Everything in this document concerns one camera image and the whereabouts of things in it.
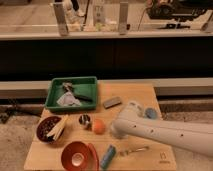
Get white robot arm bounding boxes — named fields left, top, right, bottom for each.
left=110, top=101, right=213, bottom=158

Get dark brown bowl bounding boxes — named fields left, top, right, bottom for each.
left=36, top=116, right=61, bottom=143

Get red bowl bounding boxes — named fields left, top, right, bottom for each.
left=61, top=141, right=92, bottom=171

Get grey rectangular block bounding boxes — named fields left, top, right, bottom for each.
left=103, top=97, right=122, bottom=109

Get black tool in tray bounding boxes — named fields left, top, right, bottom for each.
left=72, top=89, right=93, bottom=102

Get green plastic tray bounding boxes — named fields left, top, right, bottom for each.
left=45, top=76, right=98, bottom=112

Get crumpled brown object in tray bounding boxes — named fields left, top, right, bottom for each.
left=62, top=82, right=74, bottom=92

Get orange fruit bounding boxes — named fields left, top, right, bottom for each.
left=92, top=119, right=105, bottom=134

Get small metal cup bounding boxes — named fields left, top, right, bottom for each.
left=79, top=114, right=92, bottom=129

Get grey cloth in tray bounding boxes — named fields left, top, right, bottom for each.
left=57, top=92, right=81, bottom=106

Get blue cup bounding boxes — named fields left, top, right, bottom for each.
left=145, top=108, right=158, bottom=119

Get wooden chopsticks bundle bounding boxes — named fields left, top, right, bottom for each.
left=47, top=115, right=68, bottom=140

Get wooden board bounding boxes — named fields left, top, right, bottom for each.
left=24, top=83, right=176, bottom=171

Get red plate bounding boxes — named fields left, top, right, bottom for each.
left=88, top=143, right=99, bottom=171

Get silver fork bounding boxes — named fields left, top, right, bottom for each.
left=119, top=146, right=149, bottom=157

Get black machine in background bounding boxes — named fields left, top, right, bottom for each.
left=146, top=0, right=213, bottom=22

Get grey metal bracket right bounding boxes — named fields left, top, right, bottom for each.
left=118, top=2, right=128, bottom=35

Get grey metal bracket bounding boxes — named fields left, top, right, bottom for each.
left=53, top=2, right=69, bottom=36
left=118, top=2, right=128, bottom=35

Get grey metal bracket left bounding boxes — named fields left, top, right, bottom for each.
left=53, top=2, right=69, bottom=36

